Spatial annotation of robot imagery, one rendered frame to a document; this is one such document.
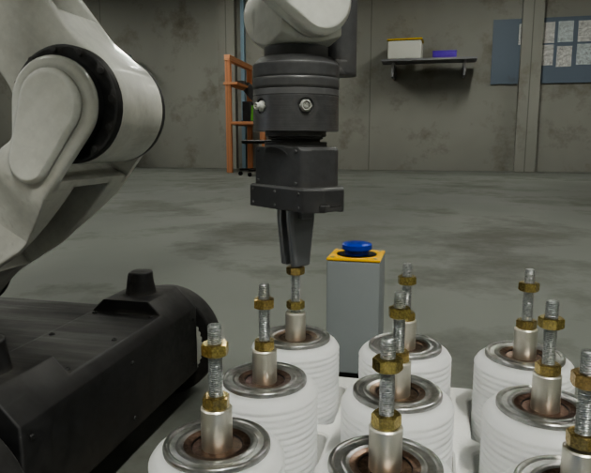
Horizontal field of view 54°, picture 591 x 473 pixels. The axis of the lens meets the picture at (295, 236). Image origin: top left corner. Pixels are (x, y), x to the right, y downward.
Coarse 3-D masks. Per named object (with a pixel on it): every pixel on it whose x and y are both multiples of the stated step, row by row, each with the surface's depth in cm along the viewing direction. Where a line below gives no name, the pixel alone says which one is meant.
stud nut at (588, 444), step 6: (570, 426) 36; (570, 432) 35; (570, 438) 35; (576, 438) 35; (582, 438) 35; (588, 438) 34; (570, 444) 35; (576, 444) 35; (582, 444) 35; (588, 444) 34; (582, 450) 35; (588, 450) 34
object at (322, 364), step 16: (288, 352) 60; (304, 352) 60; (320, 352) 61; (336, 352) 62; (304, 368) 60; (320, 368) 60; (336, 368) 62; (320, 384) 61; (336, 384) 63; (320, 400) 61; (336, 400) 64; (320, 416) 61
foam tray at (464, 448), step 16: (352, 384) 69; (464, 400) 65; (336, 416) 61; (464, 416) 61; (320, 432) 58; (336, 432) 58; (464, 432) 58; (320, 448) 58; (464, 448) 55; (464, 464) 52
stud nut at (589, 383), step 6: (570, 372) 35; (576, 372) 35; (570, 378) 35; (576, 378) 34; (582, 378) 34; (588, 378) 34; (576, 384) 34; (582, 384) 34; (588, 384) 34; (588, 390) 34
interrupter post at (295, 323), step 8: (288, 312) 63; (304, 312) 63; (288, 320) 63; (296, 320) 63; (304, 320) 63; (288, 328) 63; (296, 328) 63; (304, 328) 63; (288, 336) 63; (296, 336) 63; (304, 336) 63
